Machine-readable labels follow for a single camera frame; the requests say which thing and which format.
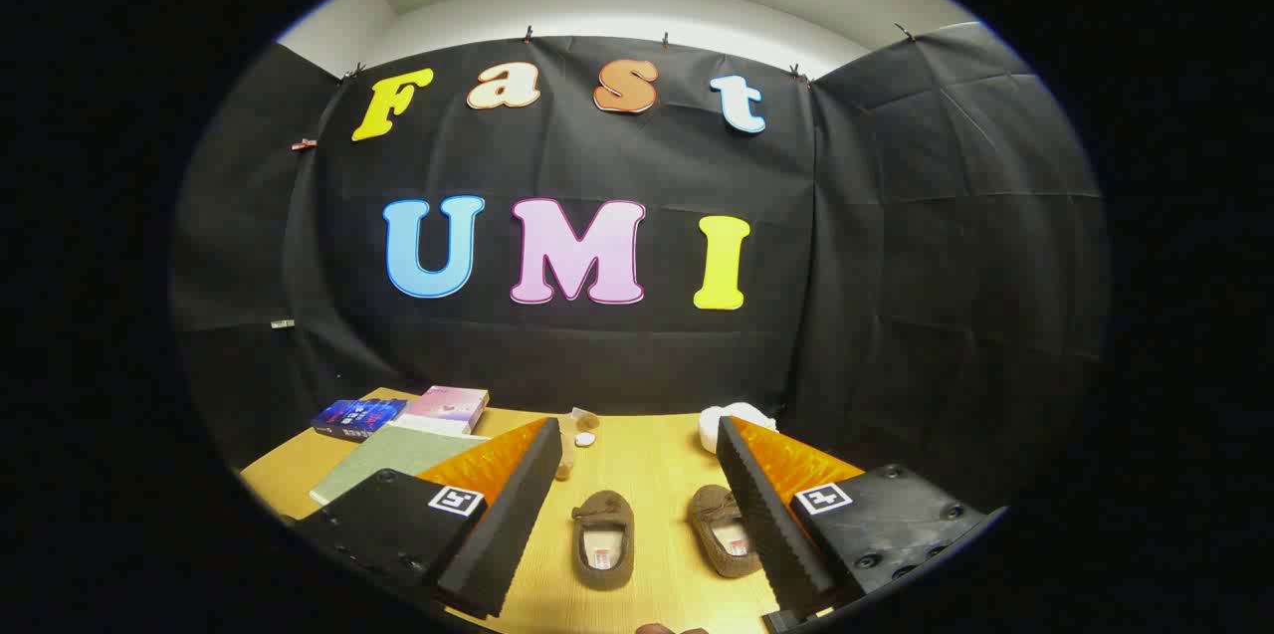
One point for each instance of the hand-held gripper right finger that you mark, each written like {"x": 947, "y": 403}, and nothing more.
{"x": 771, "y": 525}

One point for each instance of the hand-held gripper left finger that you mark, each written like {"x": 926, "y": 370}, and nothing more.
{"x": 508, "y": 525}

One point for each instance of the brown fuzzy shoe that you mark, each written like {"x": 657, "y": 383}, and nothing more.
{"x": 719, "y": 515}
{"x": 602, "y": 515}

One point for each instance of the green fabric storage box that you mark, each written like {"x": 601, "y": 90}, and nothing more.
{"x": 388, "y": 460}

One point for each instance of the blue box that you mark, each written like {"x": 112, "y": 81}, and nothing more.
{"x": 356, "y": 415}

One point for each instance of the bread-shaped plush toy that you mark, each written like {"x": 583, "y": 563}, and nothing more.
{"x": 569, "y": 435}

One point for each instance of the white plush toy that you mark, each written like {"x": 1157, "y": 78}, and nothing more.
{"x": 722, "y": 420}

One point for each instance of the pink book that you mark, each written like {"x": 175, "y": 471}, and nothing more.
{"x": 448, "y": 405}

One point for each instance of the black backdrop cloth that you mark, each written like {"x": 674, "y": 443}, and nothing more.
{"x": 597, "y": 156}

